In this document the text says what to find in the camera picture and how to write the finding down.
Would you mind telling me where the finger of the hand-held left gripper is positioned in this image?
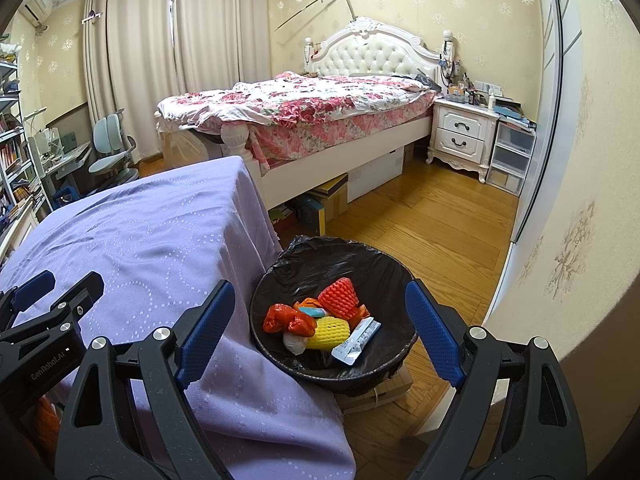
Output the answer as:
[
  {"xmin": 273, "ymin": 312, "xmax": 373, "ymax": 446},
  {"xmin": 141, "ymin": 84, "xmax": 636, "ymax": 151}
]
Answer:
[
  {"xmin": 0, "ymin": 271, "xmax": 105, "ymax": 356},
  {"xmin": 0, "ymin": 270, "xmax": 57, "ymax": 331}
]

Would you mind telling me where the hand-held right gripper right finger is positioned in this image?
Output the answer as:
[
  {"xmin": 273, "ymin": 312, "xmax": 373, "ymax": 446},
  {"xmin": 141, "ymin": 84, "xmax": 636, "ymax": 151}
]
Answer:
[{"xmin": 404, "ymin": 280, "xmax": 588, "ymax": 480}]

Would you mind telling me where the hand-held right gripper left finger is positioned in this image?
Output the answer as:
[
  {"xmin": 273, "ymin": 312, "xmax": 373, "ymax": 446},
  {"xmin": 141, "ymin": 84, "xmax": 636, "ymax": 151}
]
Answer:
[{"xmin": 55, "ymin": 280, "xmax": 237, "ymax": 480}]

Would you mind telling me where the red plastic bag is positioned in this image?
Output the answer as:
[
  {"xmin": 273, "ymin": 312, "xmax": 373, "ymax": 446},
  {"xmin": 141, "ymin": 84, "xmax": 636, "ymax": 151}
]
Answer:
[{"xmin": 263, "ymin": 303, "xmax": 301, "ymax": 336}]

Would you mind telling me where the grey blister pack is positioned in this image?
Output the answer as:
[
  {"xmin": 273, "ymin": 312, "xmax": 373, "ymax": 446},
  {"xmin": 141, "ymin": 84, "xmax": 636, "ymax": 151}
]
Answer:
[{"xmin": 331, "ymin": 316, "xmax": 382, "ymax": 365}]

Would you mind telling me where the white paper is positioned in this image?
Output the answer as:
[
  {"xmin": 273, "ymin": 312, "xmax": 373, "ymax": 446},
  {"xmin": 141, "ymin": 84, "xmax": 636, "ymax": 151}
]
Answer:
[{"xmin": 282, "ymin": 332, "xmax": 308, "ymax": 356}]

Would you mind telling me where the red-orange wrapper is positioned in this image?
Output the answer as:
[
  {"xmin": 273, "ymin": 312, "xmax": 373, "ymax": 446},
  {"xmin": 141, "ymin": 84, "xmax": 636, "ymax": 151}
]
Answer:
[{"xmin": 287, "ymin": 312, "xmax": 317, "ymax": 338}]

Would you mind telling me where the red foam fruit net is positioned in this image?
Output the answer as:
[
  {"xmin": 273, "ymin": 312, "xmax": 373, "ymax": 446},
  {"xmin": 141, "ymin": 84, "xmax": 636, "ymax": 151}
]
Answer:
[{"xmin": 317, "ymin": 276, "xmax": 363, "ymax": 321}]

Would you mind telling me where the yellow foam fruit net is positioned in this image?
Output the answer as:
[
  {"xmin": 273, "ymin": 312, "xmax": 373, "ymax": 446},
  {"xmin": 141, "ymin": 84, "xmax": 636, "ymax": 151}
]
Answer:
[{"xmin": 305, "ymin": 316, "xmax": 352, "ymax": 352}]

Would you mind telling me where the trash bin with black bag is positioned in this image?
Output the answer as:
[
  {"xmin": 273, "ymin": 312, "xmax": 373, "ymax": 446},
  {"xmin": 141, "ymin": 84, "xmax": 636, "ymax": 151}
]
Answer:
[{"xmin": 249, "ymin": 235, "xmax": 420, "ymax": 396}]

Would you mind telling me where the orange clothing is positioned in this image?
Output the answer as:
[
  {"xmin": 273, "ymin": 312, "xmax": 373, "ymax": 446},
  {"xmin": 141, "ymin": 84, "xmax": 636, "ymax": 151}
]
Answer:
[{"xmin": 30, "ymin": 395, "xmax": 63, "ymax": 441}]

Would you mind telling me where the white low cabinet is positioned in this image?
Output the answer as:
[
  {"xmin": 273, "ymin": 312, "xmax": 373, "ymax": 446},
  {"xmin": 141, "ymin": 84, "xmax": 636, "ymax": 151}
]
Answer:
[{"xmin": 0, "ymin": 205, "xmax": 41, "ymax": 266}]

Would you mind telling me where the flat cardboard box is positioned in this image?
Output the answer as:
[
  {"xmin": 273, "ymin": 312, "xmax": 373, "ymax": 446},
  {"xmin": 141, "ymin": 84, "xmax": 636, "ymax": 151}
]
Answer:
[{"xmin": 337, "ymin": 367, "xmax": 415, "ymax": 413}]

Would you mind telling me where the purple tablecloth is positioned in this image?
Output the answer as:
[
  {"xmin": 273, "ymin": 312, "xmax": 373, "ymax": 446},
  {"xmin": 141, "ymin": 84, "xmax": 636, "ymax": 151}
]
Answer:
[{"xmin": 0, "ymin": 156, "xmax": 356, "ymax": 480}]

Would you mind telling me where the white bookshelf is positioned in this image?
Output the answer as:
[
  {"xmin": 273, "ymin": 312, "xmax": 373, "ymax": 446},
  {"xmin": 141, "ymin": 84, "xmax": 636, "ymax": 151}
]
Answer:
[{"xmin": 0, "ymin": 42, "xmax": 43, "ymax": 241}]

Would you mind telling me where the study desk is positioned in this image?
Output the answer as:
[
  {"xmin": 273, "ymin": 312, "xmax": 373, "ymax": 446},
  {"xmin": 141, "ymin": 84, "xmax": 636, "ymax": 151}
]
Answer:
[{"xmin": 27, "ymin": 130, "xmax": 93, "ymax": 211}]

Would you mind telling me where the stack of colourful books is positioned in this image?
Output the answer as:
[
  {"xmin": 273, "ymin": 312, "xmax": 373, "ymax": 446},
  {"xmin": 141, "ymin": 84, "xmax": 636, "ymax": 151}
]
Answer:
[{"xmin": 267, "ymin": 202, "xmax": 297, "ymax": 235}]

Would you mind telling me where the blue and yellow box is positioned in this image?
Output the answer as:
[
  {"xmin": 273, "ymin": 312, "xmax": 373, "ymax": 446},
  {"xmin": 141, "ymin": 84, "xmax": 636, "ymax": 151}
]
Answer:
[{"xmin": 292, "ymin": 195, "xmax": 328, "ymax": 237}]

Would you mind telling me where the white storage box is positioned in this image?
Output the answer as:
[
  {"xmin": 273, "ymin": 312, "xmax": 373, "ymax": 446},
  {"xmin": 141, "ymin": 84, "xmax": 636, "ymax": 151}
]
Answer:
[{"xmin": 347, "ymin": 142, "xmax": 407, "ymax": 203}]

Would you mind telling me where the light blue desk chair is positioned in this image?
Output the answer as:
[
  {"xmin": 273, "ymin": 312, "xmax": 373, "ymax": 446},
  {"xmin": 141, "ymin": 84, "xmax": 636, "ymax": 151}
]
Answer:
[{"xmin": 89, "ymin": 107, "xmax": 141, "ymax": 193}]

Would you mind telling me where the clear plastic drawer unit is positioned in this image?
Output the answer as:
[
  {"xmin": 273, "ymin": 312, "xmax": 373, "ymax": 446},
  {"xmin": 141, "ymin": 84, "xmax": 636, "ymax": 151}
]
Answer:
[{"xmin": 485, "ymin": 121, "xmax": 537, "ymax": 196}]

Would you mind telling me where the white nightstand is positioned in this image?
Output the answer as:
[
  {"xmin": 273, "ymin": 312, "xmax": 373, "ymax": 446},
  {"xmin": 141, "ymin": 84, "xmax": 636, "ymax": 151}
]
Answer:
[{"xmin": 426, "ymin": 97, "xmax": 501, "ymax": 184}]

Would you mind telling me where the stack of books and papers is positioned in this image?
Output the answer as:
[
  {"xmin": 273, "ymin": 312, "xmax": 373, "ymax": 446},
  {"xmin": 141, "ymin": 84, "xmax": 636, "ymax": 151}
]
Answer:
[{"xmin": 492, "ymin": 100, "xmax": 537, "ymax": 133}]

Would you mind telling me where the group of small bottles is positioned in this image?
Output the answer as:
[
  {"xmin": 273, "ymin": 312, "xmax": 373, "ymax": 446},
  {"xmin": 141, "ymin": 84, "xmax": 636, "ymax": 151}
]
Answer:
[{"xmin": 442, "ymin": 72, "xmax": 503, "ymax": 107}]

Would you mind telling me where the beige curtain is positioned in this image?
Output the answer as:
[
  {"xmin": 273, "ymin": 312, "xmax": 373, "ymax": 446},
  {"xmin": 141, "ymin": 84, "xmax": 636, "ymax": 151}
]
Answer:
[
  {"xmin": 82, "ymin": 0, "xmax": 176, "ymax": 161},
  {"xmin": 172, "ymin": 0, "xmax": 273, "ymax": 96}
]

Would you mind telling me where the wardrobe sliding door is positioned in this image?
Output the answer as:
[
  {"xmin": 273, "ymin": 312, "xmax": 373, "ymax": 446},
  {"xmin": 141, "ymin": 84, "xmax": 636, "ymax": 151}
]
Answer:
[{"xmin": 510, "ymin": 0, "xmax": 583, "ymax": 246}]

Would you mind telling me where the floral duvet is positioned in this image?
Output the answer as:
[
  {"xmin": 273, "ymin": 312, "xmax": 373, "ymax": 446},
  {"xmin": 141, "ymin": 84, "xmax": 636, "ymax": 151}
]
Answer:
[{"xmin": 156, "ymin": 72, "xmax": 436, "ymax": 171}]

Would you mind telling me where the white air conditioner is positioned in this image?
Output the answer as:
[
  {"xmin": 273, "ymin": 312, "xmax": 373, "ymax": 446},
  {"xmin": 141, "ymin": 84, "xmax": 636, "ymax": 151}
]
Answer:
[{"xmin": 20, "ymin": 0, "xmax": 53, "ymax": 26}]

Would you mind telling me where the white bed with tufted headboard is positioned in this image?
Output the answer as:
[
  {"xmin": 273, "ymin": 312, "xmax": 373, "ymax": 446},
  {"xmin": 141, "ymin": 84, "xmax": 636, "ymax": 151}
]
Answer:
[{"xmin": 156, "ymin": 16, "xmax": 443, "ymax": 211}]

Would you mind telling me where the thin metal pole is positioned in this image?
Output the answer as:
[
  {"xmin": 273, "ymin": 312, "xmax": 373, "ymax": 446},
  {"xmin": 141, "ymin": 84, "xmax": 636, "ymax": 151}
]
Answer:
[{"xmin": 275, "ymin": 0, "xmax": 361, "ymax": 31}]

